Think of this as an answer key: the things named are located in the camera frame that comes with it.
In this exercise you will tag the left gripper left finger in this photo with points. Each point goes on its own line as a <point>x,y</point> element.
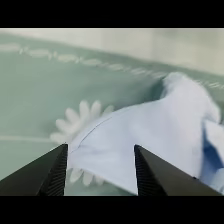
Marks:
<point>43,176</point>

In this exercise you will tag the light blue shirt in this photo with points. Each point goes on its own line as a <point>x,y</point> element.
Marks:
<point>150,126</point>

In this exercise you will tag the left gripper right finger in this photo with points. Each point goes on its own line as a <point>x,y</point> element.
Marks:
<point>160,180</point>

